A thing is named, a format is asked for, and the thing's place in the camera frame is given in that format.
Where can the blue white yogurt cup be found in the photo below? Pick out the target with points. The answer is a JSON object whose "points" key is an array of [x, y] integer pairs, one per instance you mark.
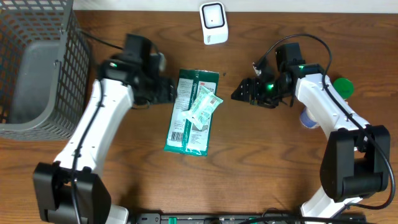
{"points": [[308, 120]]}

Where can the green lid jar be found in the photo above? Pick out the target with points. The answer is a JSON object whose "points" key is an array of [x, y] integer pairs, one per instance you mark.
{"points": [[344, 87]]}

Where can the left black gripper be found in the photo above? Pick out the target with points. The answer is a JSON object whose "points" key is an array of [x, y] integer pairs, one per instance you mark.
{"points": [[168, 92]]}

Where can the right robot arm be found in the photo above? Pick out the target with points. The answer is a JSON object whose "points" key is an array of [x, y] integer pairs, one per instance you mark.
{"points": [[356, 163]]}

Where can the grey plastic mesh basket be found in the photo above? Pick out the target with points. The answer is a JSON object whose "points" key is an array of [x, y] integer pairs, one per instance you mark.
{"points": [[45, 64]]}

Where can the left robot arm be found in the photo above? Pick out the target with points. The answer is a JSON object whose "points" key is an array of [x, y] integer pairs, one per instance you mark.
{"points": [[70, 189]]}

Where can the white barcode scanner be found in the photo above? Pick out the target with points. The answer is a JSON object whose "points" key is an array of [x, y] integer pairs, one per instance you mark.
{"points": [[214, 23]]}

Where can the white teal wipes packet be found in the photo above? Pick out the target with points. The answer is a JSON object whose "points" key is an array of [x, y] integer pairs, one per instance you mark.
{"points": [[202, 108]]}

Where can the green white glove package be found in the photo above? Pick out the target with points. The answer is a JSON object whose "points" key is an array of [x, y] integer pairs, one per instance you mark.
{"points": [[183, 137]]}

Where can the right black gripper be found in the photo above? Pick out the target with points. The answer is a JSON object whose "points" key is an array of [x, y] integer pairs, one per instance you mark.
{"points": [[255, 94]]}

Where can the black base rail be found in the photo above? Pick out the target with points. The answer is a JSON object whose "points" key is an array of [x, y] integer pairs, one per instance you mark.
{"points": [[156, 218]]}

